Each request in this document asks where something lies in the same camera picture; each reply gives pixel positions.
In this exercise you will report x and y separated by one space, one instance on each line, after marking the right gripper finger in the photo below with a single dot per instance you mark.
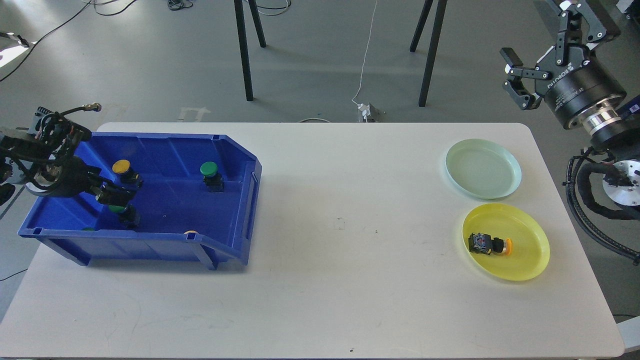
516 72
571 14

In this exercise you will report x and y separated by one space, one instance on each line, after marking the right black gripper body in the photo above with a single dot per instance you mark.
579 84

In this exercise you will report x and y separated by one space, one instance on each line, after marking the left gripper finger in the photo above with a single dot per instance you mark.
107 192

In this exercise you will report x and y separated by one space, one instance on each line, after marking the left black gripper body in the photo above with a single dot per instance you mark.
65 181

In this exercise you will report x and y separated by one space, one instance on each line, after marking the green push button front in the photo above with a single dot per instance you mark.
128 215

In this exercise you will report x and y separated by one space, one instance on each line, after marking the green push button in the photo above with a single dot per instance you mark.
211 176
128 215

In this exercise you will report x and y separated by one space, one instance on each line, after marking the yellow push button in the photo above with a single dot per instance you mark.
126 174
485 244

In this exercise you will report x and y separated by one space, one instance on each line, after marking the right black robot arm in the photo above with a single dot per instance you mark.
604 178

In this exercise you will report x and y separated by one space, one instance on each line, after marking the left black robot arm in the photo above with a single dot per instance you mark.
43 159

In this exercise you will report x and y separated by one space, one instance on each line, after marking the yellow push button back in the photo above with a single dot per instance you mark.
126 174

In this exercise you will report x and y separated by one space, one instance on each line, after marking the light green plate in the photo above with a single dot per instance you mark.
483 169

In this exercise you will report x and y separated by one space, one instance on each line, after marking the green push button back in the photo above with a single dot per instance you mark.
211 176

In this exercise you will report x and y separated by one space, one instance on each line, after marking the yellow plate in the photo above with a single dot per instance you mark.
529 252

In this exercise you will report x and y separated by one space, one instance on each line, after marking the blue plastic bin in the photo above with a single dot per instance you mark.
173 199

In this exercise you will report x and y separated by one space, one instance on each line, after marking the black tripod legs right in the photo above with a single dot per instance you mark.
435 36

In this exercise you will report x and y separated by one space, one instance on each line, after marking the white power adapter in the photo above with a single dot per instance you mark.
368 113

